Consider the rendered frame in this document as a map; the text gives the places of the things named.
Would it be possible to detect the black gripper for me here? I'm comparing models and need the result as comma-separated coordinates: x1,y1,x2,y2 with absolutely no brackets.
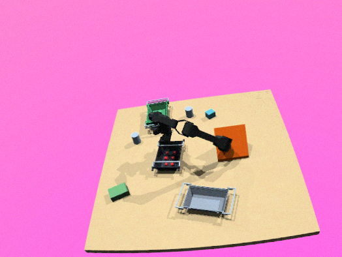
159,125,172,144

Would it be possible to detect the small blue cube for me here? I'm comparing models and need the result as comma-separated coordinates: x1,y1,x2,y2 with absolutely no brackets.
205,108,215,119

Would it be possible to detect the grey cylinder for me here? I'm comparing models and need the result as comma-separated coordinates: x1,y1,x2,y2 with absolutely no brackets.
185,106,193,118
131,132,141,144

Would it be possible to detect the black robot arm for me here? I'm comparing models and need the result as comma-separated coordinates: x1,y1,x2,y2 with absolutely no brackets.
148,111,232,152

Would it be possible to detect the small green block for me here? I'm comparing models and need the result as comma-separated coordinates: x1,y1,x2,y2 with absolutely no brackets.
108,182,130,202

